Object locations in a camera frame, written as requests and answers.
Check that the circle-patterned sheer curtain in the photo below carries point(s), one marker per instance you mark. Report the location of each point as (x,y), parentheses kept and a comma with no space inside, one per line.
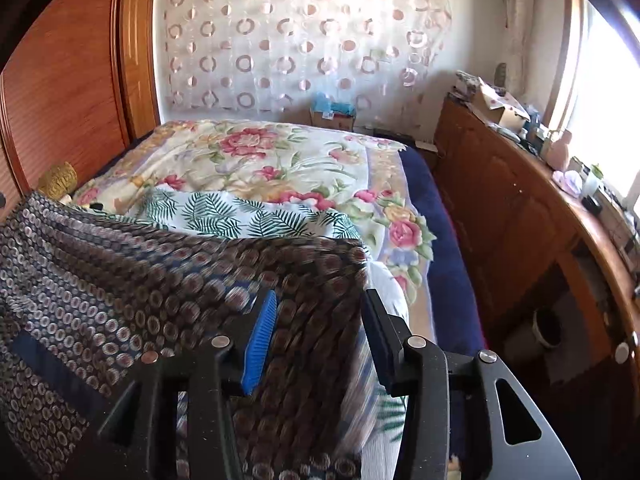
(254,57)

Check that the cardboard box on cabinet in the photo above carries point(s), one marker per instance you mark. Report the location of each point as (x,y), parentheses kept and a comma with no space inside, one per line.
(505,111)

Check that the long wooden sideboard cabinet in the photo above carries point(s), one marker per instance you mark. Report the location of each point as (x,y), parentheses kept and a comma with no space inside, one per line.
(513,224)

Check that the golden brown patterned pillow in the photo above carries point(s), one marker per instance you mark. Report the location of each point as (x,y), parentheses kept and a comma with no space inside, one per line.
(58,181)

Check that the floral pink quilt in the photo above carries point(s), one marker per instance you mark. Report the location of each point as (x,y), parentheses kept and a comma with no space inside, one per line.
(238,178)

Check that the navy blue mattress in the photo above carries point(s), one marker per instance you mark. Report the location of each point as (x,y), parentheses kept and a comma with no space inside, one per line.
(453,306)

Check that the palm leaf bed sheet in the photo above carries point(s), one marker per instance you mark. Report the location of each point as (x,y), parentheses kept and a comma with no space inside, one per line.
(319,411)

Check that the wooden louvered wardrobe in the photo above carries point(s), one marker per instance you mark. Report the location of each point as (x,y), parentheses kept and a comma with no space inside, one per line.
(77,86)

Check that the pink bottle on cabinet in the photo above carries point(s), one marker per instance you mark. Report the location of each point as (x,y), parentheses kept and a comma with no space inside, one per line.
(558,155)

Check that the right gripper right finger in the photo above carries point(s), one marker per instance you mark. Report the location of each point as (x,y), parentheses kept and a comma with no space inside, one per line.
(505,434)

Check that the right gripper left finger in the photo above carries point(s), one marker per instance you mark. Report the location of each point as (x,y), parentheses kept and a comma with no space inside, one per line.
(135,435)

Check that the window with wooden frame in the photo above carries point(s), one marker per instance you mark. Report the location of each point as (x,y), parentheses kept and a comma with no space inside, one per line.
(598,99)

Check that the navy circle-patterned garment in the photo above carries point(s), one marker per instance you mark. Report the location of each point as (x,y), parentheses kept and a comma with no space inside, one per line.
(83,297)

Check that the box with blue cloth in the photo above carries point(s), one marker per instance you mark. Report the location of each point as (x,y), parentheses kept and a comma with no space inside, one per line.
(329,114)

